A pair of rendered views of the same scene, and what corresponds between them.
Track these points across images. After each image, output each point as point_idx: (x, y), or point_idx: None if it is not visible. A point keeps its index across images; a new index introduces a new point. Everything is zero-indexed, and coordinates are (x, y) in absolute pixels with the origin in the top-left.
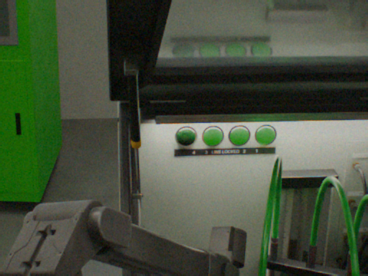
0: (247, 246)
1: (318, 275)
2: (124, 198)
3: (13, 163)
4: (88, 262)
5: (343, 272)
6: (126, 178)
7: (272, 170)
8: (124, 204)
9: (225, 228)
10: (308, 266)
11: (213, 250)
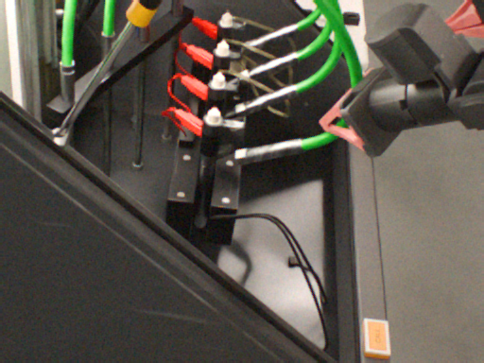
0: None
1: (125, 70)
2: (60, 164)
3: None
4: None
5: (137, 43)
6: (23, 129)
7: None
8: (70, 173)
9: (425, 12)
10: (111, 67)
11: (445, 54)
